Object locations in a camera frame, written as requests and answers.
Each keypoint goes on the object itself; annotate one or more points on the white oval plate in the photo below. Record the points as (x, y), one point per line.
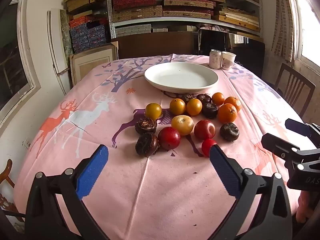
(181, 77)

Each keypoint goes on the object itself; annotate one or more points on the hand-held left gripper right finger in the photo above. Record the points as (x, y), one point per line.
(223, 170)

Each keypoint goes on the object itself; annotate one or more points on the dark red plum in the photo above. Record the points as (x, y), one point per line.
(204, 129)
(169, 138)

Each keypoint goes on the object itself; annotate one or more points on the dark water chestnut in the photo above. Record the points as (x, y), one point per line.
(209, 110)
(146, 126)
(229, 131)
(147, 144)
(188, 97)
(203, 97)

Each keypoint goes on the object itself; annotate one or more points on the white drink can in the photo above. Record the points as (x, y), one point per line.
(215, 59)

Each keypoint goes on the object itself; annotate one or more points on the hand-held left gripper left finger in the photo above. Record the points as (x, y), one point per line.
(92, 170)

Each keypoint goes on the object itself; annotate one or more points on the small red fruit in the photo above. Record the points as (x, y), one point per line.
(206, 147)

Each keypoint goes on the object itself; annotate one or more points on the bright window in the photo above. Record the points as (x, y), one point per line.
(310, 25)

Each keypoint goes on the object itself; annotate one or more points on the wooden framed panel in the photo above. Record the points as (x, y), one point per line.
(92, 60)

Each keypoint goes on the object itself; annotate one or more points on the dark wooden chair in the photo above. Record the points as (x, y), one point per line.
(295, 90)

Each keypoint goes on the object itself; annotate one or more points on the person's right hand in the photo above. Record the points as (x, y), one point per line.
(306, 205)

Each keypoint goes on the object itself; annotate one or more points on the pink deer print tablecloth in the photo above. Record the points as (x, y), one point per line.
(162, 192)

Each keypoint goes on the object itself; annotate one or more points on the brown wooden board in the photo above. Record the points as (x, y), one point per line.
(155, 43)

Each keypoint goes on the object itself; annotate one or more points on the carved wooden chair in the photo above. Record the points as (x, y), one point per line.
(6, 177)

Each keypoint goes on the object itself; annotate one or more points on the yellow round fruit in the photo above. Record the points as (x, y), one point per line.
(182, 124)

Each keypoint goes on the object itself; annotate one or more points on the white framed window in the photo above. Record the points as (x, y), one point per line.
(15, 62)

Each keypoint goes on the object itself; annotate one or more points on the beige patterned curtain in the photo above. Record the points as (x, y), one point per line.
(283, 22)

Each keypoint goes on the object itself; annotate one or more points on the metal shelf rack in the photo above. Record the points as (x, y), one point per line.
(190, 21)

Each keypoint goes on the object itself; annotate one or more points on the stack of blue patterned boxes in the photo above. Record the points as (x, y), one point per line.
(87, 36)

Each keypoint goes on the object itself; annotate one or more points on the white board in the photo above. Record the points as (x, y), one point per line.
(56, 42)

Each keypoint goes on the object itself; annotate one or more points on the rough-skinned tangerine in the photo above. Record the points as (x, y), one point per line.
(235, 102)
(227, 113)

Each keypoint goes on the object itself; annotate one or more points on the small smooth orange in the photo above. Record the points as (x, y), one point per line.
(218, 98)

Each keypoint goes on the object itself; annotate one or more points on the yellow-green citrus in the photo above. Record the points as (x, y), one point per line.
(153, 110)

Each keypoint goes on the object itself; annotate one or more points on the white wall outlet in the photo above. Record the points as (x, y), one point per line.
(26, 144)

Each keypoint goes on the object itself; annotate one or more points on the white paper cup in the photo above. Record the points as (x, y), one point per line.
(228, 60)

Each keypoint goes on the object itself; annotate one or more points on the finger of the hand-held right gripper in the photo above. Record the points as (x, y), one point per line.
(275, 143)
(300, 128)

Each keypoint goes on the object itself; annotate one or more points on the stack of woven flat boxes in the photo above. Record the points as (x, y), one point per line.
(187, 3)

